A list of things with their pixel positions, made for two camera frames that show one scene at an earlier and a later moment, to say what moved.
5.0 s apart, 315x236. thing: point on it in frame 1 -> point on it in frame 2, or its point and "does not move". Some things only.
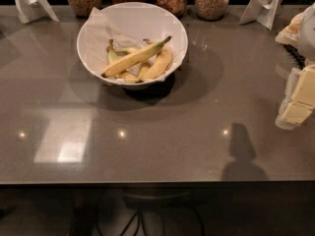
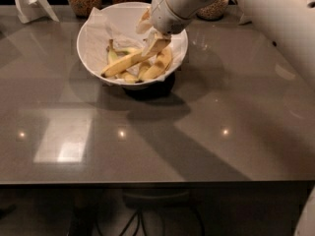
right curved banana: x=159 y=68 does not move
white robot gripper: x=307 y=33 -> x=170 y=12
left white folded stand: x=31 y=5 does not move
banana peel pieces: x=118 y=66 does not move
